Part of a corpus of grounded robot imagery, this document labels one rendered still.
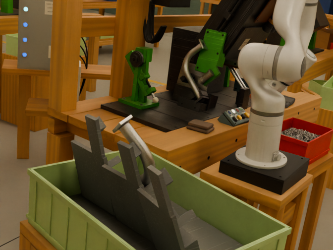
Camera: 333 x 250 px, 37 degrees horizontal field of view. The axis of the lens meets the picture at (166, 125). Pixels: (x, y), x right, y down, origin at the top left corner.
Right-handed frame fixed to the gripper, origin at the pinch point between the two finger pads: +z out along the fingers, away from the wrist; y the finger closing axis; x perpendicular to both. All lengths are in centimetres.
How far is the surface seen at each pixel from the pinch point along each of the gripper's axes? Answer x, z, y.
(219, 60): 29.3, 4.5, 2.7
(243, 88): 14.8, 10.4, 15.5
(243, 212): -39, -18, -87
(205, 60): 34.0, 9.3, 1.4
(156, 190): -27, -28, -121
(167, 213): -32, -26, -120
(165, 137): 5, 17, -50
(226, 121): 1.6, 12.9, -12.8
